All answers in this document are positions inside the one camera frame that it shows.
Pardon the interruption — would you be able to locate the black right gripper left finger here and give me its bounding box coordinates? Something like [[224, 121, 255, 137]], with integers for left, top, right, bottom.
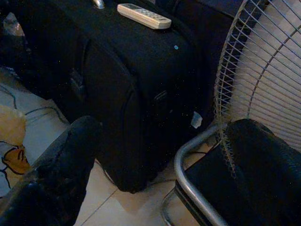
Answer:
[[0, 115, 103, 226]]

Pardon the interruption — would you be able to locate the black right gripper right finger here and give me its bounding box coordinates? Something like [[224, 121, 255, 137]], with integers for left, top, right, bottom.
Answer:
[[224, 118, 301, 226]]

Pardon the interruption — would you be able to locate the yellow cartoon egg print blanket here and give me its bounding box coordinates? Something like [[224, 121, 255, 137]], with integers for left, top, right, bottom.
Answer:
[[0, 67, 71, 198]]

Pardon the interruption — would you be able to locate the white metal floor fan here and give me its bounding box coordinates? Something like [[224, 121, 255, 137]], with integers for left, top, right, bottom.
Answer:
[[161, 0, 301, 226]]

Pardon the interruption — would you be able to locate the black fabric suitcase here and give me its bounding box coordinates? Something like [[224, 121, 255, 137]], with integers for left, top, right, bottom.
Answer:
[[0, 0, 212, 194]]

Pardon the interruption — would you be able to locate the clear crumpled plastic bag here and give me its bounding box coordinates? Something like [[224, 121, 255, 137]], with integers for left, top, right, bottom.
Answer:
[[2, 12, 26, 38]]

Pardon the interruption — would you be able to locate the white remote control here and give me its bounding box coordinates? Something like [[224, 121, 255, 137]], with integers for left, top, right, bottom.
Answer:
[[117, 3, 173, 30]]

